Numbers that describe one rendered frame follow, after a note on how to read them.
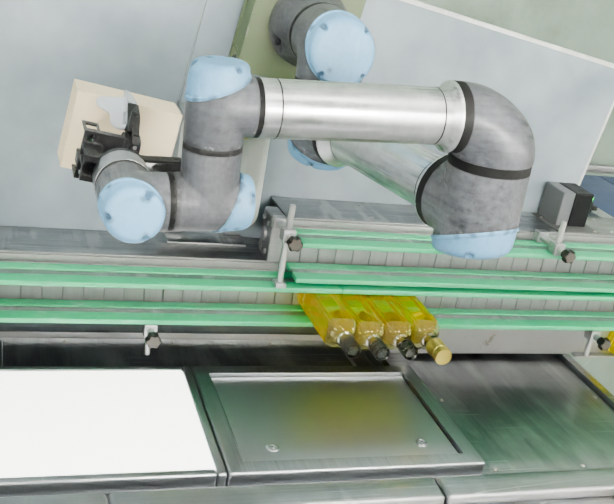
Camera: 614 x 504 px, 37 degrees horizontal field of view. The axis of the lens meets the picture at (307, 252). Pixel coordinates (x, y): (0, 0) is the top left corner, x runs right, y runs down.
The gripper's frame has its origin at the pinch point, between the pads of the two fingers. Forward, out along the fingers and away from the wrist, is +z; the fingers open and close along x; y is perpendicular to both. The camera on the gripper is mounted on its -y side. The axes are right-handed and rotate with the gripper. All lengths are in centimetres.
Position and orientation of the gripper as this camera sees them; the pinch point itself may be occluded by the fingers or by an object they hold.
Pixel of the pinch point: (119, 136)
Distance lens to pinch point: 143.6
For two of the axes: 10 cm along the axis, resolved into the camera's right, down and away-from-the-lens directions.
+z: -2.9, -4.0, 8.7
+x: -3.0, 9.0, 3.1
